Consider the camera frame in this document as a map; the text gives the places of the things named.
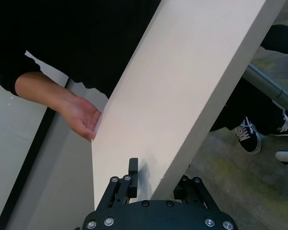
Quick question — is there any white mobile pedestal table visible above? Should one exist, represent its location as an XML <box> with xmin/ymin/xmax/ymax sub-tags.
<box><xmin>91</xmin><ymin>0</ymin><xmax>288</xmax><ymax>209</ymax></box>

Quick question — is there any person's right hand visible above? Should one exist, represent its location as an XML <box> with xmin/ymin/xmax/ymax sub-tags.
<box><xmin>60</xmin><ymin>96</ymin><xmax>103</xmax><ymax>142</ymax></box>

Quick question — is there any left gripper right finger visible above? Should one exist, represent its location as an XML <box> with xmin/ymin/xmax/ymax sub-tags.
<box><xmin>173</xmin><ymin>175</ymin><xmax>218</xmax><ymax>212</ymax></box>

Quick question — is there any person's right forearm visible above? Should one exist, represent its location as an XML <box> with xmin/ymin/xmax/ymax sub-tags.
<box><xmin>15</xmin><ymin>71</ymin><xmax>75</xmax><ymax>115</ymax></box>

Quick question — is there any black short-sleeved shirt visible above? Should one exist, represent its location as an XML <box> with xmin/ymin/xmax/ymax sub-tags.
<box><xmin>0</xmin><ymin>0</ymin><xmax>164</xmax><ymax>99</ymax></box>

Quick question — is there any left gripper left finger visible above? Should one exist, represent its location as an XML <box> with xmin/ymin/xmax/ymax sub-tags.
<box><xmin>99</xmin><ymin>157</ymin><xmax>139</xmax><ymax>209</ymax></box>

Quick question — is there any black wall rail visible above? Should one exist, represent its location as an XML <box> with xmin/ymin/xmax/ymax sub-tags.
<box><xmin>0</xmin><ymin>76</ymin><xmax>74</xmax><ymax>230</ymax></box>

